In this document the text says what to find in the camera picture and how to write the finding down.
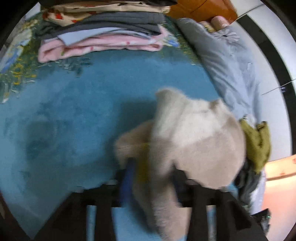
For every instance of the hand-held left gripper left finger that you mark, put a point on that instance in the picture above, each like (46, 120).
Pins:
(128, 183)

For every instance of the carved wooden headboard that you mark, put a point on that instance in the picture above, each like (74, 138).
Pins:
(201, 8)

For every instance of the folded light blue garment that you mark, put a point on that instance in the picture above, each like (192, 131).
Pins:
(104, 34)

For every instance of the folded pink garment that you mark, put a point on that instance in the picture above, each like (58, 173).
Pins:
(97, 45)

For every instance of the yellow patterned pillow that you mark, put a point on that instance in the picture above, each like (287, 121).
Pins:
(207, 25)

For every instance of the white wardrobe black stripe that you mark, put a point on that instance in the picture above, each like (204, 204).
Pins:
(275, 97)

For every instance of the folded cream floral garment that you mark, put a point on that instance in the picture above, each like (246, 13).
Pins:
(92, 10)

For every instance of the beige fuzzy sweater yellow letters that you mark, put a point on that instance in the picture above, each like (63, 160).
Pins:
(196, 143)

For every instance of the blue-grey floral duvet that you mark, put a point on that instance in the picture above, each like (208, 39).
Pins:
(231, 69)

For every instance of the pink pillow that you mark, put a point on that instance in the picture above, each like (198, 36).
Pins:
(220, 22)

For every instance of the teal floral bed sheet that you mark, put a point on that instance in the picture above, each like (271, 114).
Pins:
(69, 115)

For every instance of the olive green knit sweater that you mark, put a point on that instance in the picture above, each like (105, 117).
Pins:
(256, 143)

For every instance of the wooden door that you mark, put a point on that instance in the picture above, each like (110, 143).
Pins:
(281, 168)

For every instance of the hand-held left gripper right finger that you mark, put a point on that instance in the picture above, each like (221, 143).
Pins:
(201, 215)

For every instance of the folded dark grey garment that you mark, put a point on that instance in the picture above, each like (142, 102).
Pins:
(120, 22)

